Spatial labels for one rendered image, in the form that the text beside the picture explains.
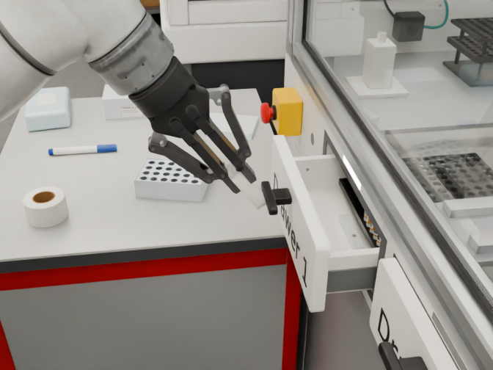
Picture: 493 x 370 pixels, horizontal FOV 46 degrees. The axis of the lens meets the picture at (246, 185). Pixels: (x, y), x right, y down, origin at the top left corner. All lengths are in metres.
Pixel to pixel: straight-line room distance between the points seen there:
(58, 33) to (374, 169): 0.39
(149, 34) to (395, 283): 0.38
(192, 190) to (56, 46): 0.48
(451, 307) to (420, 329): 0.05
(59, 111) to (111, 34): 0.72
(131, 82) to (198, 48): 0.89
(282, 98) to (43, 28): 0.56
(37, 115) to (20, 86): 0.68
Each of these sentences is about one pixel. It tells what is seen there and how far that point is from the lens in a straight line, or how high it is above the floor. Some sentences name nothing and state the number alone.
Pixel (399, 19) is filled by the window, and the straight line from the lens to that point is 0.69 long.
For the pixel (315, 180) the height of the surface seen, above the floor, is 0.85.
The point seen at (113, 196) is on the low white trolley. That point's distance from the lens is 1.10.
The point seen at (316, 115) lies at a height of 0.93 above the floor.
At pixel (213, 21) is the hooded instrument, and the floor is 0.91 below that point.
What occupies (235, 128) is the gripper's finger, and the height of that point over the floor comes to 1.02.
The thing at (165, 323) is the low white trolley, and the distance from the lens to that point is 1.10.
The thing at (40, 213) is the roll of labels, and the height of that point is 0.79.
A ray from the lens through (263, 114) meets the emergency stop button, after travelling 1.10.
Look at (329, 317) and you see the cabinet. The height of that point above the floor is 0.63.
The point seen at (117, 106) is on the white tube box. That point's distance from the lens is 1.37.
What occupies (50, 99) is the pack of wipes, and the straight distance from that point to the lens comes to 1.42.
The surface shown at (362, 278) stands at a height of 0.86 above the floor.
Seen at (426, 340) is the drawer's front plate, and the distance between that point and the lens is 0.60.
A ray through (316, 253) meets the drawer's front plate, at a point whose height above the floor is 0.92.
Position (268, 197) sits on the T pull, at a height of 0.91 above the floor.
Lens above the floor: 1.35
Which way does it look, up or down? 32 degrees down
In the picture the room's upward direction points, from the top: straight up
